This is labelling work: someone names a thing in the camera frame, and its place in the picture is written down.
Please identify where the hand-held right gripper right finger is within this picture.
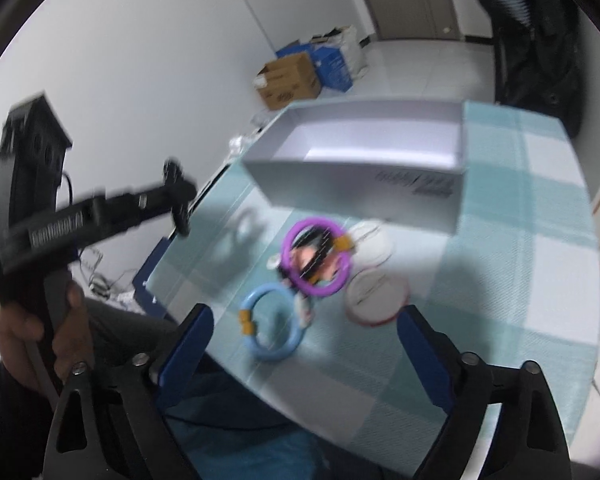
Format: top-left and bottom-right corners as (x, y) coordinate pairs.
(396, 304), (571, 480)

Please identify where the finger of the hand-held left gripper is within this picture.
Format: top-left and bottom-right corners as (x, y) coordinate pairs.
(95, 159), (198, 241)

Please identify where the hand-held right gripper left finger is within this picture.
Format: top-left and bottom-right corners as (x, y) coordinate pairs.
(42, 304), (216, 480)

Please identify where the red-rimmed round pin badge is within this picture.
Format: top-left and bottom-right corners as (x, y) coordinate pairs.
(344, 266), (412, 328)

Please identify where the blue ring bracelet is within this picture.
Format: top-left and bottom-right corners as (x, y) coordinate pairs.
(239, 283), (311, 361)

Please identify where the white round pin badge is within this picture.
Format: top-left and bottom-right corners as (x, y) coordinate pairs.
(347, 220), (396, 266)

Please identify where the purple ring bracelet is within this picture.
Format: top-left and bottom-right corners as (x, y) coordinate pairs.
(281, 216), (353, 298)

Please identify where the grey cardboard box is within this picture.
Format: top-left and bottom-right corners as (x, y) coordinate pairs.
(242, 100), (468, 235)

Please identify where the person's left hand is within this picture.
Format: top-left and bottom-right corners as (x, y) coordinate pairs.
(0, 284), (94, 396)

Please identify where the blue shoe box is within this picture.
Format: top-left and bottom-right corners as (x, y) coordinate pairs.
(132, 237), (178, 323)

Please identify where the clear plastic wrap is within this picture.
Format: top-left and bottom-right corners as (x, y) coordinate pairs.
(227, 110), (271, 158)

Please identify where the brown cardboard box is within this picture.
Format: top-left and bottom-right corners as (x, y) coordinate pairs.
(255, 52), (323, 111)

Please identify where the blue cardboard box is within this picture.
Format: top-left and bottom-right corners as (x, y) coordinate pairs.
(275, 42), (356, 93)

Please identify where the white plastic bag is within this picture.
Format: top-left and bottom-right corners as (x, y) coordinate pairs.
(330, 25), (368, 81)

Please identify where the black jacket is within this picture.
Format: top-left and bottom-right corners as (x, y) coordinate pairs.
(500, 0), (586, 136)

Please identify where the grey-brown door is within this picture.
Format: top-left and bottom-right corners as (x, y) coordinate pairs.
(347, 0), (463, 41)

